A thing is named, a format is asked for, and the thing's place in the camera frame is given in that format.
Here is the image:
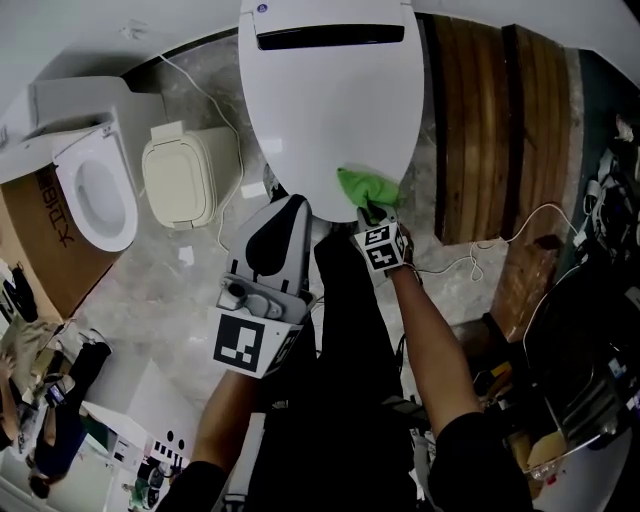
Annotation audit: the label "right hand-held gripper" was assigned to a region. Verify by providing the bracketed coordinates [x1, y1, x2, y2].
[351, 202, 408, 275]

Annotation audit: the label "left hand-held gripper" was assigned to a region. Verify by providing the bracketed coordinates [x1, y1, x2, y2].
[207, 192, 318, 379]

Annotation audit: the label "green cloth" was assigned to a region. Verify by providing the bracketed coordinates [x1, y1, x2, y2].
[336, 167, 405, 209]

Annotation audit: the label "person's left forearm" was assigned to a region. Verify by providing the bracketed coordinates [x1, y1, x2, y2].
[192, 369, 261, 471]

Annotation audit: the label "person's right forearm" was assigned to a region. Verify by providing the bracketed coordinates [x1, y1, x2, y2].
[387, 262, 486, 436]

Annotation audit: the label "white ceramic toilet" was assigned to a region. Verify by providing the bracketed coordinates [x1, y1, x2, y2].
[0, 74, 166, 254]

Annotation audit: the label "person's right hand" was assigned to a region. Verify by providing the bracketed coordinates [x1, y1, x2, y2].
[397, 223, 417, 266]

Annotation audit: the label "person's grey shoe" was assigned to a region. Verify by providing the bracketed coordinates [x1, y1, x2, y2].
[262, 164, 286, 201]

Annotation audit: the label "beige plastic bin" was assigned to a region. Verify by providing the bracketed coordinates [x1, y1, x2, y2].
[141, 119, 246, 231]

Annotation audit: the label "person's black trousers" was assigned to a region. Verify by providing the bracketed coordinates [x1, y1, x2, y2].
[259, 234, 431, 512]

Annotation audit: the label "brown wooden pallet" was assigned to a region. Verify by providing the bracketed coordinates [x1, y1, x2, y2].
[417, 13, 574, 246]

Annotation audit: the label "brown wooden board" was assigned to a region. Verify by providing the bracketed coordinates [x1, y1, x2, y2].
[489, 234, 566, 344]

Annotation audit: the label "white cabinet with black dots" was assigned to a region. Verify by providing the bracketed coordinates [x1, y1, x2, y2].
[82, 359, 201, 481]

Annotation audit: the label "white board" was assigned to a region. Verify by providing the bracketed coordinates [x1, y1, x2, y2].
[227, 412, 266, 512]

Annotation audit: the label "large cardboard box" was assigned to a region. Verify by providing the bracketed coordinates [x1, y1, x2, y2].
[0, 167, 121, 321]

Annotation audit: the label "pile of white chargers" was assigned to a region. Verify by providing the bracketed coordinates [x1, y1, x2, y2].
[574, 144, 640, 261]

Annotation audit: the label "large black backpack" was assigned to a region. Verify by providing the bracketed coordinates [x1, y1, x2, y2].
[522, 259, 640, 451]

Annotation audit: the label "small black bag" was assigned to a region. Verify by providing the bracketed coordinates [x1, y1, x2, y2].
[7, 264, 40, 324]

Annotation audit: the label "beige crumpled cloth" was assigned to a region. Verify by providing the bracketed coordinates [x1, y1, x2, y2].
[0, 319, 66, 381]

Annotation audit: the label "person in black shirt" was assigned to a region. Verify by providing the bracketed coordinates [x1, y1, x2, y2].
[169, 412, 534, 512]

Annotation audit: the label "thin white cable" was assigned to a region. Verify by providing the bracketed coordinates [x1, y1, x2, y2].
[157, 52, 246, 251]
[417, 202, 581, 281]

